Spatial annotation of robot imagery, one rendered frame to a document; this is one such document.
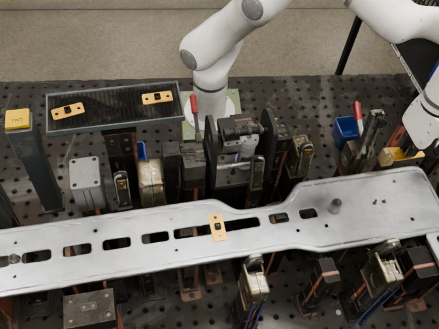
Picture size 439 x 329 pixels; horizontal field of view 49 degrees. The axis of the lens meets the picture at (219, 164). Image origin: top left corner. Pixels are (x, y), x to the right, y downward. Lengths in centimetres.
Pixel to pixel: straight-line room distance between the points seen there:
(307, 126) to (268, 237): 76
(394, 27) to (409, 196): 63
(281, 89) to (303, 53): 128
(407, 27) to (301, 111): 104
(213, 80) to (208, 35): 22
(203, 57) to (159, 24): 201
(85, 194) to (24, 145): 24
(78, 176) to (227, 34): 56
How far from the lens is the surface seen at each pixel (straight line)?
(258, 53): 328
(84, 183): 129
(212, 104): 169
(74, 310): 124
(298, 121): 198
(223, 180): 145
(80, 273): 130
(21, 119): 139
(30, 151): 146
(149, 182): 131
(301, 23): 358
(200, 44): 144
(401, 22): 105
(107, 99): 139
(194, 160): 135
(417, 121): 117
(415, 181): 157
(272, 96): 205
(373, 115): 138
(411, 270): 146
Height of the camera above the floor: 218
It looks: 55 degrees down
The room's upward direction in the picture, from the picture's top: 7 degrees clockwise
